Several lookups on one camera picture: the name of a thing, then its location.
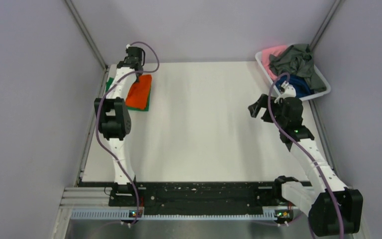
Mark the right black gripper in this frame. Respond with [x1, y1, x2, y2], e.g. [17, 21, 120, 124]
[249, 94, 287, 127]

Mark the orange t shirt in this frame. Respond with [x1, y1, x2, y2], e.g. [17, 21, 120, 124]
[125, 74, 153, 111]

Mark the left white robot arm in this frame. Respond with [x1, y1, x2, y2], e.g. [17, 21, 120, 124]
[94, 45, 145, 207]

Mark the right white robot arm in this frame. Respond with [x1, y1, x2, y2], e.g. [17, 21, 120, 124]
[248, 94, 364, 237]

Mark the folded green t shirt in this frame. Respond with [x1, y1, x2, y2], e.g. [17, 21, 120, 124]
[105, 76, 152, 113]

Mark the blue t shirt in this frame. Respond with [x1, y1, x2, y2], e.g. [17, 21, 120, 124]
[289, 75, 314, 98]

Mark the white plastic laundry basket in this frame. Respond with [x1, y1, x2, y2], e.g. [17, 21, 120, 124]
[255, 51, 331, 101]

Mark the pink t shirt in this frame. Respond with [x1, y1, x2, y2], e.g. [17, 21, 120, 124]
[261, 44, 289, 82]

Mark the grey t shirt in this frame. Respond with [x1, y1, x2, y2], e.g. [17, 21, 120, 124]
[269, 44, 320, 89]

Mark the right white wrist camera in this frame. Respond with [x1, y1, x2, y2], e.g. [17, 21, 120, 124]
[274, 82, 296, 104]

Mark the left aluminium frame post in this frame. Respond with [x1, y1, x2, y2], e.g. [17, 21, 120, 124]
[63, 0, 107, 70]

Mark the aluminium frame post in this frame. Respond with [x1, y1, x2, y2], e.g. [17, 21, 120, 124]
[309, 0, 345, 51]
[63, 0, 107, 70]

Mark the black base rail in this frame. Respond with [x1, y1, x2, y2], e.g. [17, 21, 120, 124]
[108, 182, 295, 216]

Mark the right aluminium frame post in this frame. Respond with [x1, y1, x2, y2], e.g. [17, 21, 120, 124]
[309, 0, 345, 51]

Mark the grey slotted cable duct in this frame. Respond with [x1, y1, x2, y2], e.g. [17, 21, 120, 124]
[71, 208, 290, 221]

